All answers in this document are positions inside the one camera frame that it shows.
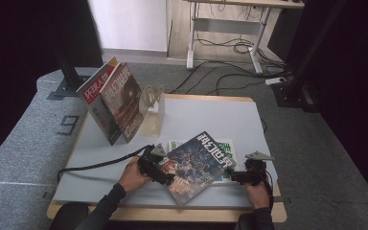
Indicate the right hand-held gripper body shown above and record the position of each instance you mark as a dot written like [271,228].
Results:
[256,172]

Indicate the white magazine green title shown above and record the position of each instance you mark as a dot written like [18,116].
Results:
[228,147]

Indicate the white power strip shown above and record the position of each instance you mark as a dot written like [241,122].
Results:
[275,80]

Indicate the wooden table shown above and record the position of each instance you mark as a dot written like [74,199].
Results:
[172,214]

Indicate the light wooden panel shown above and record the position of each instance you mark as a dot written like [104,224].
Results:
[179,32]

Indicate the black slanted stand post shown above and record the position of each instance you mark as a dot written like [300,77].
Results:
[310,54]

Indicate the person's left hand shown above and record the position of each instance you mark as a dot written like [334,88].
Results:
[132,179]

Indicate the beige expandable book rack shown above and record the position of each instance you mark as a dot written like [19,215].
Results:
[155,111]

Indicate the portrait cover magazine red title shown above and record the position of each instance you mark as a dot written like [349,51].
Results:
[94,96]

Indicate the black stand with square base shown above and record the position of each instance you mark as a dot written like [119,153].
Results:
[68,83]

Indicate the person's right hand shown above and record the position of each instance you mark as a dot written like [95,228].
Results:
[258,196]

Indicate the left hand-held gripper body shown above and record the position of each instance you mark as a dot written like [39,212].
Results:
[148,164]

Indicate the red-brown cover magazine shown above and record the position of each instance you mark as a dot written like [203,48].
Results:
[124,99]

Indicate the wooden desk with metal legs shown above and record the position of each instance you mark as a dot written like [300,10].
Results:
[226,26]

